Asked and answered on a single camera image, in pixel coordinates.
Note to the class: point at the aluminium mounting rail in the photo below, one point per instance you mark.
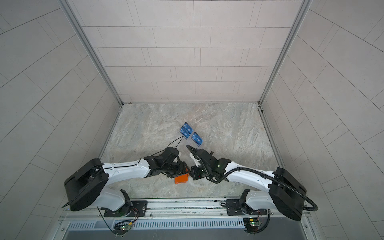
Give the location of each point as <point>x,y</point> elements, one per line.
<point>182,208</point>

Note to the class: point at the green circuit board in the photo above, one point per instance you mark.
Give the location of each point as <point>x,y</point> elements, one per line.
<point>123,227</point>
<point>251,225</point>

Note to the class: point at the left green circuit board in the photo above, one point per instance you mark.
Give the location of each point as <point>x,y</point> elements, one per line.
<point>123,227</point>

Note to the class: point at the orange leather card holder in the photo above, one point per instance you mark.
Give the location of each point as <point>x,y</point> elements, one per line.
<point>182,179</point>

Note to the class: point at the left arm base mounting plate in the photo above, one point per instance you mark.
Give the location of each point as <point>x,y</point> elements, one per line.
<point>136,207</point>

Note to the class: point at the blue vip card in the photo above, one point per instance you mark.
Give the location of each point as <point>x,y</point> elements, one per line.
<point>188,128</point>
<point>197,139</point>
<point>185,133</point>

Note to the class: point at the blue VIP card back left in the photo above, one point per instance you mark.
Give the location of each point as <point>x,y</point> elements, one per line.
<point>188,128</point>

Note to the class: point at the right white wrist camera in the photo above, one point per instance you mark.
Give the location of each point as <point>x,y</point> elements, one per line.
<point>195,159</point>

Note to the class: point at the blue VIP card back right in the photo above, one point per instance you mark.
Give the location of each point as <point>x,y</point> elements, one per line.
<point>197,139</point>

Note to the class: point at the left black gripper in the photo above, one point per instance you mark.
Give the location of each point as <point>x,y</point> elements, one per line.
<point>181,170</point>

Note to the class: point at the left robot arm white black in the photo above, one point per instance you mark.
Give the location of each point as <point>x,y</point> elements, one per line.
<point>89,185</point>

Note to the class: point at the clear acrylic card display stand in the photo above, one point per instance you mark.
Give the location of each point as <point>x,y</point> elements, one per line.
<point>190,138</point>

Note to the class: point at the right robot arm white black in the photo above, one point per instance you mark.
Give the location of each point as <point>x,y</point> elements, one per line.
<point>281,191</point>

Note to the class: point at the right green circuit board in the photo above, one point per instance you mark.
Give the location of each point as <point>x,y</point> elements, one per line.
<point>251,225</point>

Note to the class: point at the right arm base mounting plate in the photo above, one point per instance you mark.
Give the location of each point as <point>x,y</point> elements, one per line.
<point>234,208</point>

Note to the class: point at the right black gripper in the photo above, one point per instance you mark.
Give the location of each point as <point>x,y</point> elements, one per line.
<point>194,176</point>

